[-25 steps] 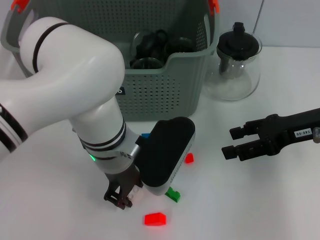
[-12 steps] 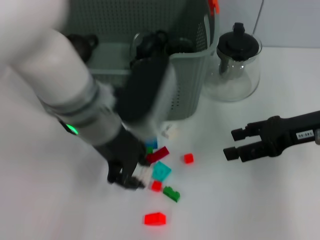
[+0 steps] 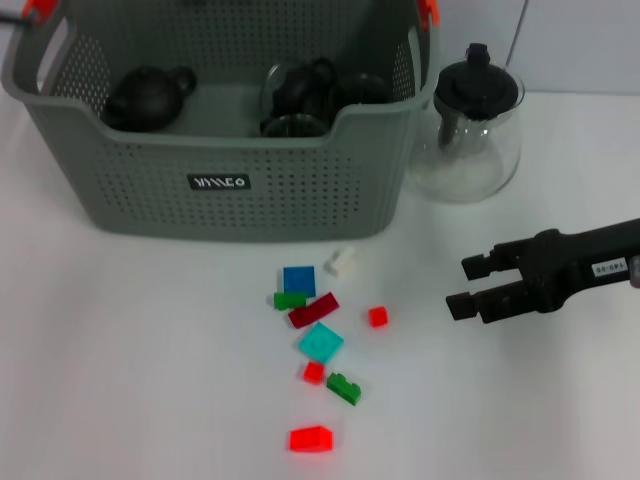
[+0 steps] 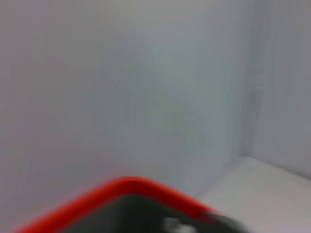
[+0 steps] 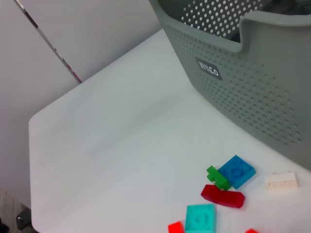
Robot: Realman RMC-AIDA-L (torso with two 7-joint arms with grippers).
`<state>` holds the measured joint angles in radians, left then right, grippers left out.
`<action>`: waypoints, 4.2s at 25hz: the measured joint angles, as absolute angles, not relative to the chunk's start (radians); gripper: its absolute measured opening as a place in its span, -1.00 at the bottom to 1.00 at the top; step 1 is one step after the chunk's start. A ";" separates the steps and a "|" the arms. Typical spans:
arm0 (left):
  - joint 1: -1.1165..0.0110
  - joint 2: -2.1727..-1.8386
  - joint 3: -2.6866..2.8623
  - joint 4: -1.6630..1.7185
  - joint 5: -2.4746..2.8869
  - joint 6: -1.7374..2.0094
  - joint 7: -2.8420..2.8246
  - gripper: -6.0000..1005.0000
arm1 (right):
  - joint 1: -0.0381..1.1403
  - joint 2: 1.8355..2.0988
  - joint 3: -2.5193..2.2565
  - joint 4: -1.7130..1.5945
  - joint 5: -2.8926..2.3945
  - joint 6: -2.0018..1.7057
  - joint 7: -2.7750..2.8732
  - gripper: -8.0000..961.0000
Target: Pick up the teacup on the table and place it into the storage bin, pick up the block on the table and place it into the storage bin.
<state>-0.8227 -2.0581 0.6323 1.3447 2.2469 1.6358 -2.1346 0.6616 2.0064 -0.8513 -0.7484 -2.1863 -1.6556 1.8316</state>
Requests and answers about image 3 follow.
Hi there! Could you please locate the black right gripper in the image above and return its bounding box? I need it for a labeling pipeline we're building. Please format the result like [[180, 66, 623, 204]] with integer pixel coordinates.
[[445, 217, 640, 325]]

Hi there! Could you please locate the glass teacup black sleeve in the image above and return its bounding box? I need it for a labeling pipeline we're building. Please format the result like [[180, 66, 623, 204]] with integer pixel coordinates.
[[259, 113, 329, 139], [332, 72, 393, 108], [258, 58, 337, 124]]

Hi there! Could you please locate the grey-green perforated storage bin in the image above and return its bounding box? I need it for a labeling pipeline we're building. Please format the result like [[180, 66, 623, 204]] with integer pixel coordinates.
[[0, 0, 444, 246]]

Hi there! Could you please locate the clear glass teapot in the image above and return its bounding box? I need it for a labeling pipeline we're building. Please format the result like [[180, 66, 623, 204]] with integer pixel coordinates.
[[403, 43, 526, 203]]

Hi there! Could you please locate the white toy brick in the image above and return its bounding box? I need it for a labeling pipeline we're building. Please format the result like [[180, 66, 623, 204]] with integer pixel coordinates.
[[322, 246, 358, 277]]

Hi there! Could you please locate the dark red long brick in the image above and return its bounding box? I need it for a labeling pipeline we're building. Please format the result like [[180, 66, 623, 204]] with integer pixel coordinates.
[[287, 292, 341, 330]]

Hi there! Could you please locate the teal square flat brick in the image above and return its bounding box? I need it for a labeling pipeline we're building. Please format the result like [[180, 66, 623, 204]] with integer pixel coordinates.
[[297, 321, 345, 364]]

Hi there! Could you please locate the green toy brick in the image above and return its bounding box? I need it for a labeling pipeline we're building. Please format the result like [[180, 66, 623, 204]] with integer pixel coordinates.
[[272, 291, 308, 312], [325, 372, 362, 407]]

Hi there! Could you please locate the black glass teapot lid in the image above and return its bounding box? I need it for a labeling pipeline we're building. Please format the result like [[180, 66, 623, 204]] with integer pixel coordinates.
[[432, 43, 521, 147]]

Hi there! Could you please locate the blue square flat brick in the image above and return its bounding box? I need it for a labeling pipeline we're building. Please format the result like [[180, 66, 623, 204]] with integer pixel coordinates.
[[282, 264, 317, 297]]

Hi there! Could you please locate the large red toy brick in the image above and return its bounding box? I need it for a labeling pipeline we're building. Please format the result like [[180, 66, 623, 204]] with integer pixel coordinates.
[[288, 424, 335, 455]]

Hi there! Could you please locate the black clay teapot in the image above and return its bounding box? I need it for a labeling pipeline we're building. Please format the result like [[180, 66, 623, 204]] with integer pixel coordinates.
[[103, 65, 199, 134]]

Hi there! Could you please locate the orange bin handle clip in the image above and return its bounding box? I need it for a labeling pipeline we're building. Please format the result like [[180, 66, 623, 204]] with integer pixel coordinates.
[[22, 0, 60, 26], [416, 0, 442, 30]]

